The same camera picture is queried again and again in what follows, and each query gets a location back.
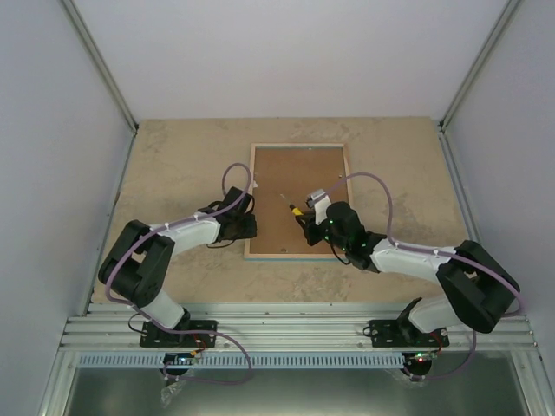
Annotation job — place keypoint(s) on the aluminium corner post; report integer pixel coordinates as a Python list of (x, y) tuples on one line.
[(89, 44), (499, 28)]

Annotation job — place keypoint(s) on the black mounting plate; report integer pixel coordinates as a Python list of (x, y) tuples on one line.
[(394, 334), (154, 337)]

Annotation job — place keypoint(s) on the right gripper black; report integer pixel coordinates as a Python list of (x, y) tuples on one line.
[(309, 228)]

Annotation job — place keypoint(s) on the teal wooden picture frame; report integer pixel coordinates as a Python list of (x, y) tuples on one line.
[(295, 258)]

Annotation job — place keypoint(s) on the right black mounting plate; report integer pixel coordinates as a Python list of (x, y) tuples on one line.
[(394, 334)]

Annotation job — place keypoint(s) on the yellow handled screwdriver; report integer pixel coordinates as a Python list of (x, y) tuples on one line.
[(293, 208)]

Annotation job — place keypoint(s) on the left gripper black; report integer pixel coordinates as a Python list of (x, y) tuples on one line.
[(251, 231)]

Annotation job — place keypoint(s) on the slotted cable duct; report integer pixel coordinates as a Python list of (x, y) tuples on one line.
[(236, 360)]

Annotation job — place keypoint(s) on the brown frame backing board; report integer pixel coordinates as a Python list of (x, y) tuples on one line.
[(299, 195)]

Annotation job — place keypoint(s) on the right aluminium corner post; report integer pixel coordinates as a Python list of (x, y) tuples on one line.
[(499, 28)]

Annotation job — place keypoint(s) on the aluminium rail base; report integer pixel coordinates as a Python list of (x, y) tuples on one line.
[(258, 327)]

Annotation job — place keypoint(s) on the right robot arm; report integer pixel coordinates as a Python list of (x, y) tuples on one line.
[(476, 290)]

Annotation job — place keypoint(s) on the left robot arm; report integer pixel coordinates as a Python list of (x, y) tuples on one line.
[(136, 266)]

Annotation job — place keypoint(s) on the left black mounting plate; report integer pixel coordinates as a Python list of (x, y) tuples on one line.
[(154, 337)]

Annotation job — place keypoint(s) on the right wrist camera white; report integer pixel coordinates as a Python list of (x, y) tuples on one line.
[(319, 202)]

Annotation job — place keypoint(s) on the left aluminium corner post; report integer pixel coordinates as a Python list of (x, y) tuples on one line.
[(89, 44)]

